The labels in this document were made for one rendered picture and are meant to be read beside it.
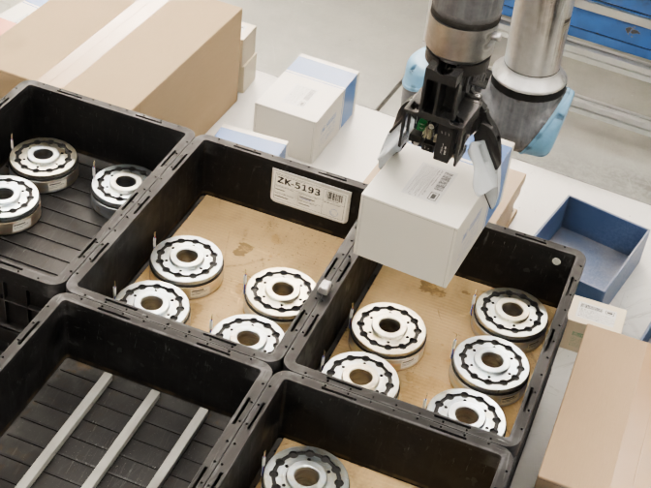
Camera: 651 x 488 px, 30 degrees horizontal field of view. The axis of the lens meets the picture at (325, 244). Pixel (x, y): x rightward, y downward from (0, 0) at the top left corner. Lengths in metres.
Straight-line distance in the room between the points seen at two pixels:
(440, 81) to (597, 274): 0.82
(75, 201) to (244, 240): 0.27
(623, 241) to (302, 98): 0.62
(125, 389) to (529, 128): 0.74
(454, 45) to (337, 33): 2.72
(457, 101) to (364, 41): 2.66
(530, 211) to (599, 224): 0.13
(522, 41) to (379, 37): 2.20
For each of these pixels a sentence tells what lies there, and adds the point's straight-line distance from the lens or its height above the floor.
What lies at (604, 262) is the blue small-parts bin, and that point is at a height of 0.70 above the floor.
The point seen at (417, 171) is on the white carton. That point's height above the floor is 1.14.
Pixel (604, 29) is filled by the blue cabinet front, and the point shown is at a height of 0.37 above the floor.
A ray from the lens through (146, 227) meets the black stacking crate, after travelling 1.72.
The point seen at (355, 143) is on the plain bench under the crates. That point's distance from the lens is 2.25.
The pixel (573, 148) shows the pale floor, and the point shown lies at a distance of 3.65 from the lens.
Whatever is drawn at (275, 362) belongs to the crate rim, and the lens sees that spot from 1.48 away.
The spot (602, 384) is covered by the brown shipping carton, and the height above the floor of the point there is 0.86.
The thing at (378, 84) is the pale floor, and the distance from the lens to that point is 3.77.
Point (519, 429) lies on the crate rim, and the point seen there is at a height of 0.93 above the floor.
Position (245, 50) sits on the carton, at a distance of 2.32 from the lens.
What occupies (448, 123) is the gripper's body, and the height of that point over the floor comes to 1.25.
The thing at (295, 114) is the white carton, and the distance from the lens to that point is 2.15.
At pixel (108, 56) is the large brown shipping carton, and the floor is 0.90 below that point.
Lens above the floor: 1.97
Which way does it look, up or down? 39 degrees down
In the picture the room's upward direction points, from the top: 7 degrees clockwise
